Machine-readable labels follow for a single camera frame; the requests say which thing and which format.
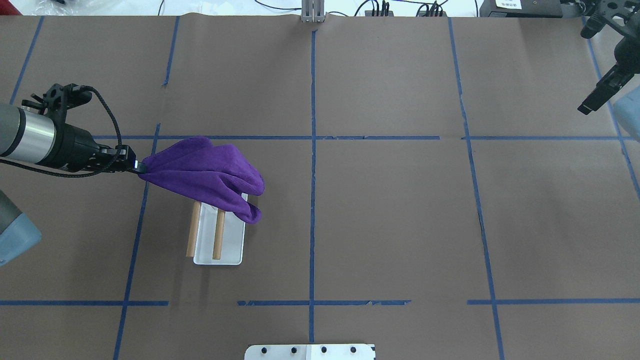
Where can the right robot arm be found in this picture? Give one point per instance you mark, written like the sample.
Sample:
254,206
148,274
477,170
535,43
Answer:
627,108

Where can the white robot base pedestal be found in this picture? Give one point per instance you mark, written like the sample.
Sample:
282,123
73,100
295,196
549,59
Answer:
337,351

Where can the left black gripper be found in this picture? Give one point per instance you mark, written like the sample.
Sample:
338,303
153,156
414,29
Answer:
75,148

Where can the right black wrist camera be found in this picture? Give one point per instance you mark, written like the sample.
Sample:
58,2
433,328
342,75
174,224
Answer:
621,15

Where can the aluminium frame post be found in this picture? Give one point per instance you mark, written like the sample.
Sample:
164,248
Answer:
313,11

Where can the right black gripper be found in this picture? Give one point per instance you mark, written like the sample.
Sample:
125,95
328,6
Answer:
628,50

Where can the black box device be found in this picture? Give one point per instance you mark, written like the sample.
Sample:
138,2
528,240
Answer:
520,9

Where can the purple towel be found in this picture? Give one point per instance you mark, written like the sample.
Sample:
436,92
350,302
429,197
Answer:
217,175

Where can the wooden towel rack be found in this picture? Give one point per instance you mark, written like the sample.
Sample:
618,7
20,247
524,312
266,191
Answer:
216,237

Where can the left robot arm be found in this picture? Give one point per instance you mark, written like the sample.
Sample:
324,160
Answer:
37,143

